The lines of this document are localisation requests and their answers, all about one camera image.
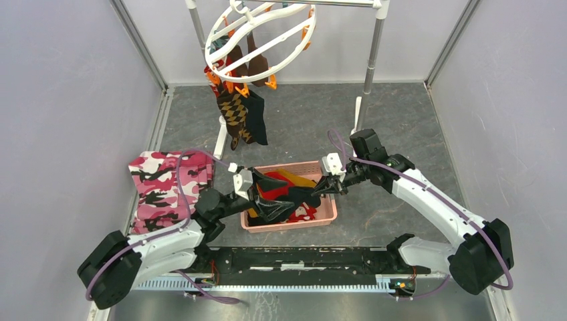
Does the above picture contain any pink camouflage folded cloth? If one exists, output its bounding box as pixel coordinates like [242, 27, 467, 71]
[128, 151, 214, 235]

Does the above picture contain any yellow cloth in basket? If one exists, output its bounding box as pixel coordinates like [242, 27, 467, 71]
[247, 169, 316, 226]

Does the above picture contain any orange clothes clip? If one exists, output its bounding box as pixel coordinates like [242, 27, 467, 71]
[233, 83, 250, 98]
[265, 74, 277, 90]

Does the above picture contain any white metal drying rack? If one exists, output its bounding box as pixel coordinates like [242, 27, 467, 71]
[185, 0, 390, 161]

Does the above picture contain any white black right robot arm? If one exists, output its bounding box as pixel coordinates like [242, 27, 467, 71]
[314, 129, 514, 295]

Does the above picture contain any argyle brown yellow sock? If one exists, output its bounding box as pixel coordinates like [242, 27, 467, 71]
[217, 90, 255, 150]

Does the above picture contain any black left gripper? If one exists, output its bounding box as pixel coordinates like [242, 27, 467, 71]
[215, 167, 294, 221]

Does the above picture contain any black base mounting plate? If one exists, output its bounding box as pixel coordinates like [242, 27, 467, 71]
[183, 247, 431, 286]

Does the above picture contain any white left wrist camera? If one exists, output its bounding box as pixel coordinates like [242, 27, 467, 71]
[228, 163, 253, 201]

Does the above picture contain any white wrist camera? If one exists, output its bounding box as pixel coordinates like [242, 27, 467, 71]
[228, 163, 253, 201]
[320, 152, 346, 177]

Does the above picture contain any red white patterned sock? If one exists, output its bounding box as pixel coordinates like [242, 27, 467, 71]
[286, 203, 317, 223]

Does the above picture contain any white round clip hanger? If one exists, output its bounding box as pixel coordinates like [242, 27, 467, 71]
[204, 1, 318, 84]

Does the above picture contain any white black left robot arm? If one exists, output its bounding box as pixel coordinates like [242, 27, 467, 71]
[77, 167, 310, 310]

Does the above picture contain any red white santa sock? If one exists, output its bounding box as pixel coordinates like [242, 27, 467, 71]
[203, 66, 224, 97]

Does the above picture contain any pink perforated plastic basket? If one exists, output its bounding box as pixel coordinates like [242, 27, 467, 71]
[240, 160, 338, 233]

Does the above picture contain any black sock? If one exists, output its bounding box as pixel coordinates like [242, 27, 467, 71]
[243, 91, 268, 146]
[276, 187, 321, 212]

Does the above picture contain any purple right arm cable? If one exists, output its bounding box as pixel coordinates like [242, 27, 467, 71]
[326, 128, 515, 302]

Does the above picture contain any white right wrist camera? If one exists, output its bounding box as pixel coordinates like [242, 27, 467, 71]
[320, 152, 346, 177]

